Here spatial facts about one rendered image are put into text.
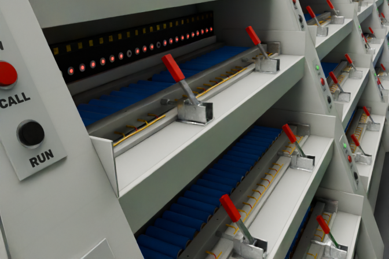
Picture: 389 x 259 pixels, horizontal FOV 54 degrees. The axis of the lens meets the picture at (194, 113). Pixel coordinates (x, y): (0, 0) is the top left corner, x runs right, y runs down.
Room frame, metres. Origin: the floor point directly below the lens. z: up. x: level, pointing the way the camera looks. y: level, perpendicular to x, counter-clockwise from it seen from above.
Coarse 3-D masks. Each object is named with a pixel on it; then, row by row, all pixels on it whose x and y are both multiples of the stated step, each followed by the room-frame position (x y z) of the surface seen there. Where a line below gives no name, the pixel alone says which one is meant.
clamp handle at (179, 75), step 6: (168, 54) 0.46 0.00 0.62; (162, 60) 0.46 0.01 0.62; (168, 60) 0.46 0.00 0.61; (168, 66) 0.46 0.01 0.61; (174, 66) 0.46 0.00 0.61; (174, 72) 0.46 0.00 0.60; (180, 72) 0.46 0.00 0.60; (174, 78) 0.46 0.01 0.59; (180, 78) 0.45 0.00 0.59; (180, 84) 0.46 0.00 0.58; (186, 84) 0.46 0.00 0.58; (186, 90) 0.45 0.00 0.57; (192, 96) 0.46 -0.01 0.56; (192, 102) 0.45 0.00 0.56; (198, 102) 0.46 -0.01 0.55
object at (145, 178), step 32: (224, 32) 0.88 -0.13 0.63; (256, 32) 0.84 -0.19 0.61; (288, 32) 0.80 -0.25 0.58; (128, 64) 0.61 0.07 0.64; (288, 64) 0.73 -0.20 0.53; (224, 96) 0.55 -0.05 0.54; (256, 96) 0.56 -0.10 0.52; (192, 128) 0.44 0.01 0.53; (224, 128) 0.47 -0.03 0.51; (128, 160) 0.36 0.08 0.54; (160, 160) 0.36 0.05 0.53; (192, 160) 0.40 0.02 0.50; (128, 192) 0.31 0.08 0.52; (160, 192) 0.35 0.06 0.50
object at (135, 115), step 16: (256, 48) 0.77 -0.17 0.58; (224, 64) 0.64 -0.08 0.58; (240, 64) 0.70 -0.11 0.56; (192, 80) 0.55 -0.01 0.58; (208, 80) 0.59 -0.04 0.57; (224, 80) 0.60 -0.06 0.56; (160, 96) 0.49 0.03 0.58; (176, 96) 0.51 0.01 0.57; (128, 112) 0.43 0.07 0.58; (144, 112) 0.45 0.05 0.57; (160, 112) 0.48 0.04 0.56; (96, 128) 0.39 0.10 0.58; (112, 128) 0.40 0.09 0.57; (128, 128) 0.43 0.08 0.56; (144, 128) 0.42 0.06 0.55
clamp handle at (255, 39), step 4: (248, 28) 0.68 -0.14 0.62; (248, 32) 0.68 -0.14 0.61; (252, 32) 0.68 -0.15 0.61; (252, 36) 0.68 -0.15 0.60; (256, 36) 0.68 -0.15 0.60; (252, 40) 0.68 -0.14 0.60; (256, 40) 0.67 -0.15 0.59; (256, 44) 0.68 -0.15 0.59; (260, 44) 0.68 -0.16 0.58; (260, 48) 0.67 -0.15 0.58; (264, 52) 0.67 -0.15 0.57; (264, 56) 0.67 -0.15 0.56; (268, 56) 0.68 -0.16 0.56
